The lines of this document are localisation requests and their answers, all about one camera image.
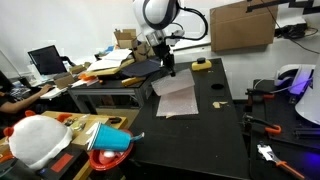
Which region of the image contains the black clamp with orange tip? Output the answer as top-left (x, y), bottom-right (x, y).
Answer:
top-left (245, 87), bottom-right (278, 102)

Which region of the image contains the yellow wooden board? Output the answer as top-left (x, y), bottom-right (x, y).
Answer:
top-left (84, 58), bottom-right (136, 78)

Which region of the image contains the white headset cable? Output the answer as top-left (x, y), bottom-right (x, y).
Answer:
top-left (252, 77), bottom-right (278, 93)

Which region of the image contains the brown cardboard box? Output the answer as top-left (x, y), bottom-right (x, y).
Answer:
top-left (132, 40), bottom-right (155, 63)

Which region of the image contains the black cable bundle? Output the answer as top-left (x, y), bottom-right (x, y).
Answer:
top-left (274, 22), bottom-right (320, 55)

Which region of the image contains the aluminium frame table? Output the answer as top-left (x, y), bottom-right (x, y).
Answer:
top-left (67, 69), bottom-right (165, 115)

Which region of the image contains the yellow clamp with black knob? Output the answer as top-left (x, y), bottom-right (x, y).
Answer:
top-left (191, 57), bottom-right (213, 72)

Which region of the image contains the white VR headset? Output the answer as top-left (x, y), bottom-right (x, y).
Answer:
top-left (273, 63), bottom-right (316, 97)

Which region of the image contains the black box with red label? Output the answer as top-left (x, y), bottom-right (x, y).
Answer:
top-left (35, 144), bottom-right (91, 180)

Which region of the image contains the black computer mouse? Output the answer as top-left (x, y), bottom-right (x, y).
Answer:
top-left (107, 116), bottom-right (123, 125)

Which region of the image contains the teal plastic cup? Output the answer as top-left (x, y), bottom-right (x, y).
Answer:
top-left (86, 122), bottom-right (146, 152)

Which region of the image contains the computer monitor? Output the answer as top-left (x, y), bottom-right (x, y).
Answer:
top-left (27, 44), bottom-right (70, 77)

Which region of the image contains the person in black shirt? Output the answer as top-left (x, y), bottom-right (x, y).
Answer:
top-left (0, 69), bottom-right (55, 117)

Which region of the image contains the small open cardboard box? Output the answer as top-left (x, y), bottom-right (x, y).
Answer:
top-left (112, 28), bottom-right (139, 50)

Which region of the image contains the wooden desk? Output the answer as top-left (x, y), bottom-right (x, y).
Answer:
top-left (0, 110), bottom-right (130, 180)

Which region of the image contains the small flat cardboard piece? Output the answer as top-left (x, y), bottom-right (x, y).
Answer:
top-left (53, 73), bottom-right (76, 90)

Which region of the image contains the stack of white papers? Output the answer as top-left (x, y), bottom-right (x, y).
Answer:
top-left (85, 48), bottom-right (134, 73)

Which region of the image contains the white bubble wrap sheet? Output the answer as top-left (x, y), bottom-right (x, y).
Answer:
top-left (150, 68), bottom-right (200, 119)

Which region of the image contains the bunch of keys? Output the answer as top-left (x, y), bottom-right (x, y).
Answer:
top-left (64, 114), bottom-right (88, 131)

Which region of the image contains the white plush with orange ears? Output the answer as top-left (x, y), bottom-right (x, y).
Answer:
top-left (2, 110), bottom-right (75, 171)

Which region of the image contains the red plastic bowl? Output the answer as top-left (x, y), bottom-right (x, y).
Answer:
top-left (87, 128), bottom-right (135, 172)

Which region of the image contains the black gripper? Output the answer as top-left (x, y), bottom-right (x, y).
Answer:
top-left (153, 42), bottom-right (177, 78)

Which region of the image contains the orange-handled bar clamp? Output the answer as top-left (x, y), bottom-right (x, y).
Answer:
top-left (242, 114), bottom-right (283, 136)

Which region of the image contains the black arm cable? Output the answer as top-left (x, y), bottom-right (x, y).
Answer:
top-left (170, 5), bottom-right (210, 42)

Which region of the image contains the large flat cardboard sheet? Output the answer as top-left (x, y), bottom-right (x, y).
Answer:
top-left (209, 0), bottom-right (280, 53)

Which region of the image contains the orange-handled wrench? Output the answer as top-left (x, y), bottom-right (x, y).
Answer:
top-left (256, 142), bottom-right (307, 180)

